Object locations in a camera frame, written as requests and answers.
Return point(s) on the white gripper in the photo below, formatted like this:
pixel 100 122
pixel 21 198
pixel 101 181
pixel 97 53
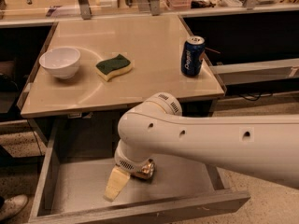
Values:
pixel 128 163

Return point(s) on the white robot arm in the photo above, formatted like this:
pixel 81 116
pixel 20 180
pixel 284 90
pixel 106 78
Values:
pixel 266 147

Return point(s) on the grey open drawer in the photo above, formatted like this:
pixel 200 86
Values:
pixel 78 163

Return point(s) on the grey counter cabinet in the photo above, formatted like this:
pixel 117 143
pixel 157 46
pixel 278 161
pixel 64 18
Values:
pixel 153 45

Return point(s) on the blue Pepsi can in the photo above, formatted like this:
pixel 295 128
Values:
pixel 191 58

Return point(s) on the green yellow sponge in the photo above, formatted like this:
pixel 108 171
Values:
pixel 113 67

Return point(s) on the white shoe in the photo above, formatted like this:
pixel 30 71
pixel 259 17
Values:
pixel 12 206

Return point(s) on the white bowl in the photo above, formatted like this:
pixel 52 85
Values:
pixel 62 62

